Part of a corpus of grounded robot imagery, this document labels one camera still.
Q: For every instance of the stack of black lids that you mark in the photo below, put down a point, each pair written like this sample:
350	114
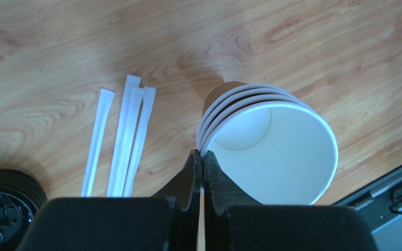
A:
21	197

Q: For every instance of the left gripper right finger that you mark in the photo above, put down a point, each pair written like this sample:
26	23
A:
221	193

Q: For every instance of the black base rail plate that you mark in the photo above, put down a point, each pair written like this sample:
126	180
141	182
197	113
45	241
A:
380	202

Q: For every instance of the wrapped straw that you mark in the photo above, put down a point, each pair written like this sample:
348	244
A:
105	101
146	106
136	98
131	82

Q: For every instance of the wrapped straw middle right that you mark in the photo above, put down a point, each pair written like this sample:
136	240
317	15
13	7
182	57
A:
136	98

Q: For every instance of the wrapped straw far right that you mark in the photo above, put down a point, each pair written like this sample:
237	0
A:
146	106

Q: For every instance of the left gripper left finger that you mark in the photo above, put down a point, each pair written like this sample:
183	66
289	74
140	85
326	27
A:
183	194

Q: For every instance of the wrapped straw middle left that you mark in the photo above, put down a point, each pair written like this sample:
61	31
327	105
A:
131	82

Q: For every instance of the wrapped straw far left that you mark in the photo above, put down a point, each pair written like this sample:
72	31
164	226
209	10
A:
105	101

